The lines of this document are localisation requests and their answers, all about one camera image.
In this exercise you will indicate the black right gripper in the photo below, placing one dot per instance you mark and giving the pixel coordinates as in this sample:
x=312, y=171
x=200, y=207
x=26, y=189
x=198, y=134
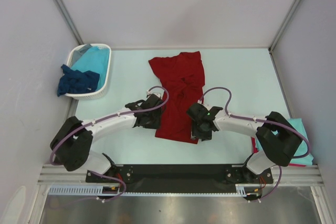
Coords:
x=205, y=136

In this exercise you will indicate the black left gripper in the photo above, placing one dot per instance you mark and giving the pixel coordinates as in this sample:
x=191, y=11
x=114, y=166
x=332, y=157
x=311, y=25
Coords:
x=156, y=124

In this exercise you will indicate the red t shirt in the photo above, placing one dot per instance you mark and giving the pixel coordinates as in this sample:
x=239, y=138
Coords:
x=183, y=77

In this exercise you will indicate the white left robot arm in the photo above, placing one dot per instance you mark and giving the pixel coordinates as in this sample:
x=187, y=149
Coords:
x=71, y=147

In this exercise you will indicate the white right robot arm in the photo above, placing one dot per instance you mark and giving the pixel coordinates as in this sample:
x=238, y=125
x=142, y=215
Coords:
x=278, y=139

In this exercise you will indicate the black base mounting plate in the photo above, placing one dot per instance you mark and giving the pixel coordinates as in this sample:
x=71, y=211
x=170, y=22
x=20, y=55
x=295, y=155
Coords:
x=168, y=175

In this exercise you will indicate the pink folded t shirt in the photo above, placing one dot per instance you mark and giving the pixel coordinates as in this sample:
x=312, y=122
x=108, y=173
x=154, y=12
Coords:
x=255, y=150

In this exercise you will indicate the white laundry basket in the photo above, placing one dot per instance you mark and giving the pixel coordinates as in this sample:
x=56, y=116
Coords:
x=97, y=94

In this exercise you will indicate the turquoise t shirt in basket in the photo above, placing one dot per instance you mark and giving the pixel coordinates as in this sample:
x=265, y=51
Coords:
x=96, y=60

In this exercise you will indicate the navy blue t shirt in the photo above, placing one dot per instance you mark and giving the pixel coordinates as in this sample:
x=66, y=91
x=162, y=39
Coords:
x=77, y=82

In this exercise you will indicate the grey t shirt in basket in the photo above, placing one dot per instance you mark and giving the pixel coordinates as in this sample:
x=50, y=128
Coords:
x=78, y=53

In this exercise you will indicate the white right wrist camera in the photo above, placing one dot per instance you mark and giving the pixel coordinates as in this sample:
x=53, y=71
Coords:
x=201, y=102

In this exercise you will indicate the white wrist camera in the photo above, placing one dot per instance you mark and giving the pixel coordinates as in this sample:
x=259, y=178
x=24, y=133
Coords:
x=201, y=102
x=150, y=93

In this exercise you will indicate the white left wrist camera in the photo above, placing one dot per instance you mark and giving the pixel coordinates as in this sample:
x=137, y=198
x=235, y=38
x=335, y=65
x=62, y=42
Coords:
x=150, y=93

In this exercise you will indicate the white slotted cable duct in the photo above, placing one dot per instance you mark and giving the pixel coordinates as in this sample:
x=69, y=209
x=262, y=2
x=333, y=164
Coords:
x=113, y=190

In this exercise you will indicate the aluminium frame rail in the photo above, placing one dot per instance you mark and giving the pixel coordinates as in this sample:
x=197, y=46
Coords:
x=291, y=176

